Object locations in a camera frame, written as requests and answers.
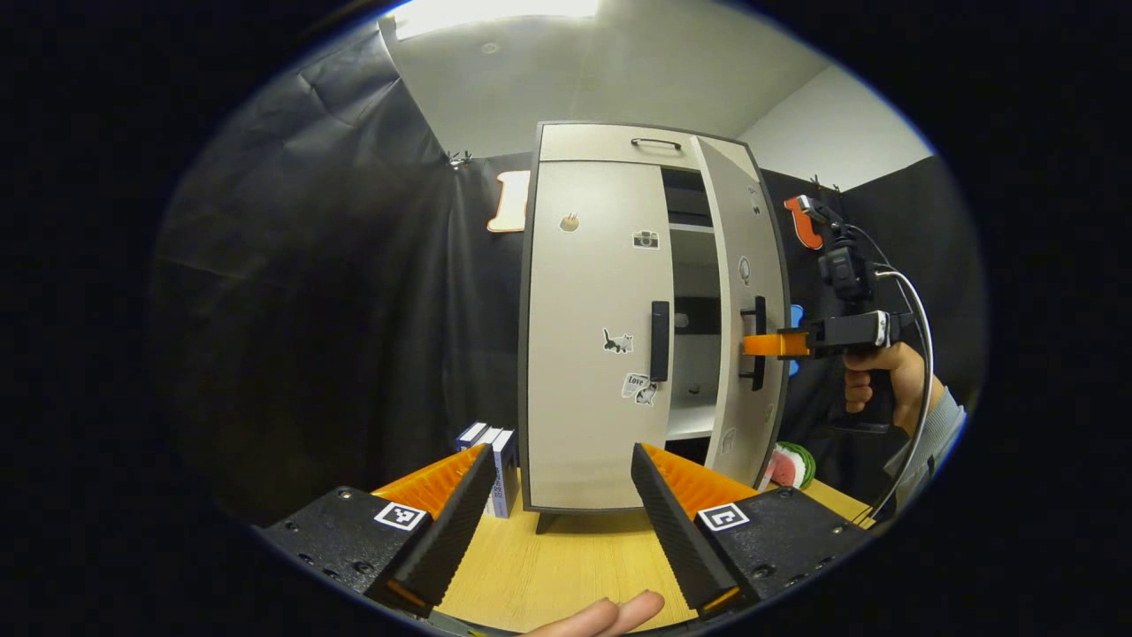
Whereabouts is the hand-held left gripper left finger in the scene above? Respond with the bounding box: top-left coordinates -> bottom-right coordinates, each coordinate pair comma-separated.
256,444 -> 496,618

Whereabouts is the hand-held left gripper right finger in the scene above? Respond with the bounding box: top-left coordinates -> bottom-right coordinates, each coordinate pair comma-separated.
631,443 -> 872,618

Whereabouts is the beige cabinet door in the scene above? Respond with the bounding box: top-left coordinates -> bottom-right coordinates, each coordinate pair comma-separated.
694,137 -> 791,487
528,161 -> 675,510

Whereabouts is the beige double-door shoe cabinet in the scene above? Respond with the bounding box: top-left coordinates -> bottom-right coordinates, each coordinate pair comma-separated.
517,121 -> 792,534

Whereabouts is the blue and white box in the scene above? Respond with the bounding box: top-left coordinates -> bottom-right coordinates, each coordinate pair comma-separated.
455,421 -> 521,518

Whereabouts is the toy watermelon slice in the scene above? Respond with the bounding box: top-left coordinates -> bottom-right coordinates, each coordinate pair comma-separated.
765,442 -> 816,490

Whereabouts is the black backdrop cloth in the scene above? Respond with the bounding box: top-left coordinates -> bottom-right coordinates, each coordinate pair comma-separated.
150,35 -> 987,532

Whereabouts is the ceiling light panel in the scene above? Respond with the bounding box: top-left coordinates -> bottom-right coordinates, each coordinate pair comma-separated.
394,0 -> 602,41

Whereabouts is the white cable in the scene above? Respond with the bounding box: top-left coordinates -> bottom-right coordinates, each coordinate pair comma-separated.
876,268 -> 936,523

